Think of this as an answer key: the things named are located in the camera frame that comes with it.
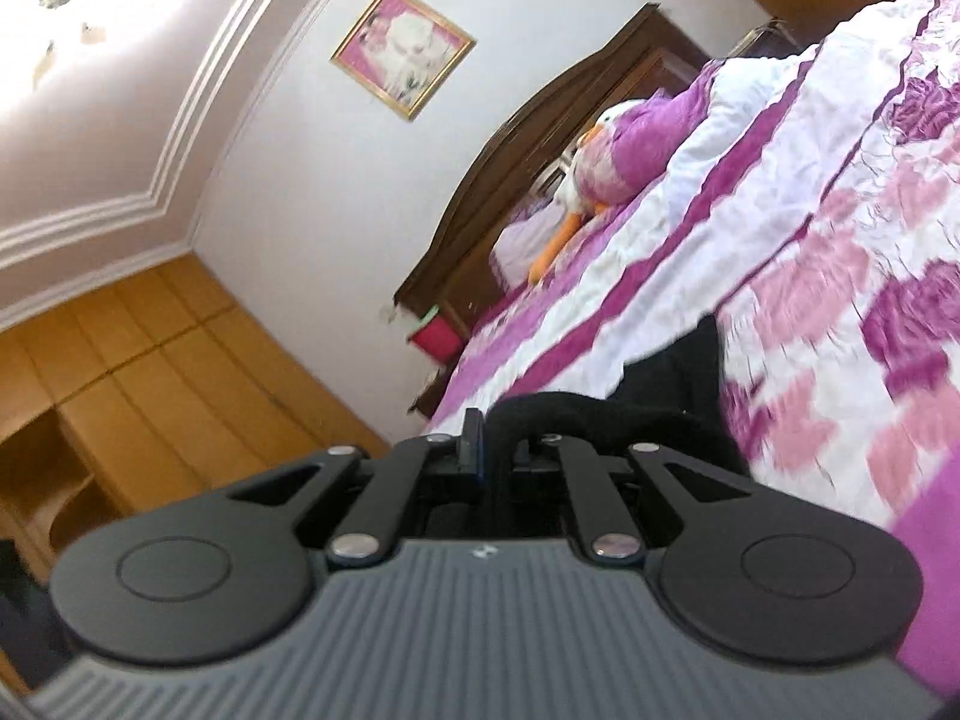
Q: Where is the light wooden wardrobe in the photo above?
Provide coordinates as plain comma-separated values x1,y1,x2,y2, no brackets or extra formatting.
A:
0,253,391,586

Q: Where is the black button cardigan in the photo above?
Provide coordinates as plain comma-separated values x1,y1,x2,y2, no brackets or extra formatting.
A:
491,313,751,481

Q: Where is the folded purple quilt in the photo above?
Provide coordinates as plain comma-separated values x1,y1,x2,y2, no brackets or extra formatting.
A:
574,86,713,203

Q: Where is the white plush duck toy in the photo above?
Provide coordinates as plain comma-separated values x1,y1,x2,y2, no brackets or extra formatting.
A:
527,100,646,286

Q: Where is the dark wooden nightstand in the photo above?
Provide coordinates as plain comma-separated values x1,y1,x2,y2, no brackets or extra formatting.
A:
409,364,451,421

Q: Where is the purple floral bedspread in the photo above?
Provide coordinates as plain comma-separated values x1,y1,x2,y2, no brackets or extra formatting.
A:
427,0,960,698

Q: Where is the dark wooden bed headboard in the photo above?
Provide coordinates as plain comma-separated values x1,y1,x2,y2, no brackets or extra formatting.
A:
395,2,713,346

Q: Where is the pink plastic bucket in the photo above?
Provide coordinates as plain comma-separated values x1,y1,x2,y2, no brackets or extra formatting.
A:
411,306,466,361

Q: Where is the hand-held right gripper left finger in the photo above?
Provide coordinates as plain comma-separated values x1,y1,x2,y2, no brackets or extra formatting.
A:
227,407,490,565

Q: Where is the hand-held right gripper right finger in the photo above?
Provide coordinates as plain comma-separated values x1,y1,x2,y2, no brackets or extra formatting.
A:
512,433,753,566

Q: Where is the lavender pillow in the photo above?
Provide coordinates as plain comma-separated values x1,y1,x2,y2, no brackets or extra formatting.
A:
489,199,571,301

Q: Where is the gold framed wall picture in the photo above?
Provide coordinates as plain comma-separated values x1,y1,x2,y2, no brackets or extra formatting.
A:
331,0,477,122

